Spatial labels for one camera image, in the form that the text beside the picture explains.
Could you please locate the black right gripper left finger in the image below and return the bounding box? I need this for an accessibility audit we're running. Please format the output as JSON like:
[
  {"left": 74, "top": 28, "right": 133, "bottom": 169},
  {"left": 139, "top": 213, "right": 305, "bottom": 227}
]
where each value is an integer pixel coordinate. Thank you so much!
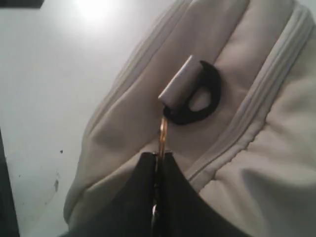
[{"left": 63, "top": 152, "right": 156, "bottom": 237}]

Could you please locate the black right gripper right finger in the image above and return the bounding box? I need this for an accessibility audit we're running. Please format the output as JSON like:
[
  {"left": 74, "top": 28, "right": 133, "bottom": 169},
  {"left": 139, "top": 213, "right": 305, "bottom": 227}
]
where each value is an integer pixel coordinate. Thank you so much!
[{"left": 156, "top": 152, "right": 247, "bottom": 237}]

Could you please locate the cream fabric duffel bag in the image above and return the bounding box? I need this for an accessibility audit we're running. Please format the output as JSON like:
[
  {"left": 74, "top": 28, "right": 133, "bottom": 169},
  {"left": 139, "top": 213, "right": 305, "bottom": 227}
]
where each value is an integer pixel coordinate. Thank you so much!
[{"left": 64, "top": 0, "right": 316, "bottom": 237}]

